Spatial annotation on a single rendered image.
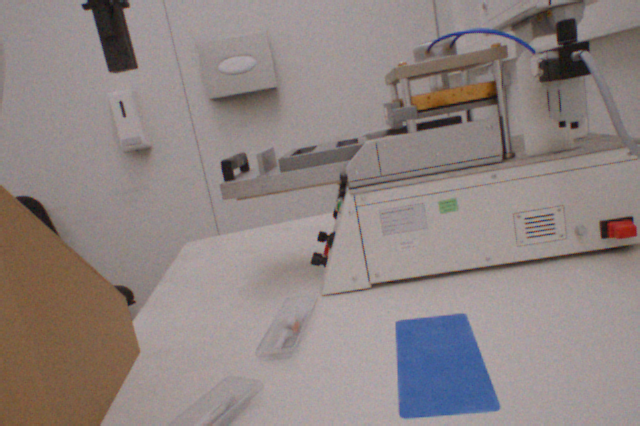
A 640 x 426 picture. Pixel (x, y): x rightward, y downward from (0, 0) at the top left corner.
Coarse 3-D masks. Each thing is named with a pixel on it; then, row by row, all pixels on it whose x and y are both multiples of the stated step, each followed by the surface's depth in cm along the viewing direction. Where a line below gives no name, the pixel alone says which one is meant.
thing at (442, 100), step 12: (432, 84) 94; (444, 84) 93; (480, 84) 85; (492, 84) 85; (420, 96) 86; (432, 96) 86; (444, 96) 86; (456, 96) 85; (468, 96) 85; (480, 96) 85; (492, 96) 85; (420, 108) 86; (432, 108) 86; (444, 108) 86; (456, 108) 86; (468, 108) 86
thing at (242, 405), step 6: (258, 384) 58; (252, 390) 57; (258, 390) 58; (246, 396) 56; (252, 396) 57; (240, 402) 55; (246, 402) 56; (234, 408) 55; (240, 408) 55; (228, 414) 54; (234, 414) 55; (222, 420) 53; (228, 420) 54
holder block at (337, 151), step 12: (324, 144) 105; (336, 144) 98; (348, 144) 107; (360, 144) 89; (288, 156) 92; (300, 156) 90; (312, 156) 89; (324, 156) 89; (336, 156) 89; (348, 156) 89; (288, 168) 90; (300, 168) 90
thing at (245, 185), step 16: (272, 160) 103; (240, 176) 98; (256, 176) 93; (272, 176) 90; (288, 176) 89; (304, 176) 89; (320, 176) 89; (336, 176) 89; (224, 192) 91; (240, 192) 91; (256, 192) 90; (272, 192) 92
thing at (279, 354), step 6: (312, 294) 83; (312, 306) 79; (276, 312) 79; (270, 324) 75; (306, 324) 73; (300, 336) 69; (294, 348) 66; (258, 354) 67; (264, 354) 66; (270, 354) 66; (276, 354) 66; (282, 354) 66; (288, 354) 67
